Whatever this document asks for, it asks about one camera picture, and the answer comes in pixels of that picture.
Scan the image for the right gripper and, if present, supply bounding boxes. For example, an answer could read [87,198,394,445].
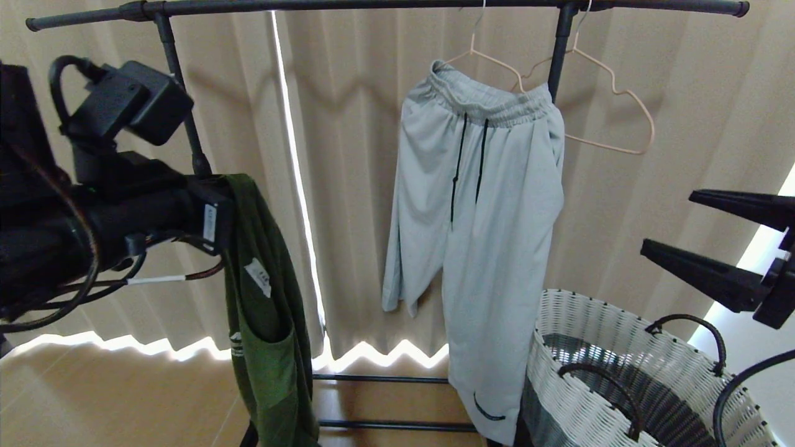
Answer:
[640,189,795,330]

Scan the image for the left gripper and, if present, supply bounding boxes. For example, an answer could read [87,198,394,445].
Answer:
[0,175,235,306]

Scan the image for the pink clothes hanger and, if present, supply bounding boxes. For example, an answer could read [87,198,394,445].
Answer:
[512,0,656,156]
[444,0,527,94]

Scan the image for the green long-sleeved shirt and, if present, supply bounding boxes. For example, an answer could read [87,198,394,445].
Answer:
[220,173,320,447]

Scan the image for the pale grey shorts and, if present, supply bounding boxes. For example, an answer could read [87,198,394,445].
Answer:
[381,59,566,429]

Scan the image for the white laundry basket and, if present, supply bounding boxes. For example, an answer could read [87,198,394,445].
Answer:
[520,289,777,447]

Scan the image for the black clothes rack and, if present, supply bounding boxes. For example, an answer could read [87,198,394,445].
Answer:
[26,0,750,447]

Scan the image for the beige curtain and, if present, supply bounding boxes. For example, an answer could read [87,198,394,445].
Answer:
[0,0,795,373]

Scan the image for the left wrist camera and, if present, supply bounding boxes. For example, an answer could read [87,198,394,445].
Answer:
[62,60,194,187]

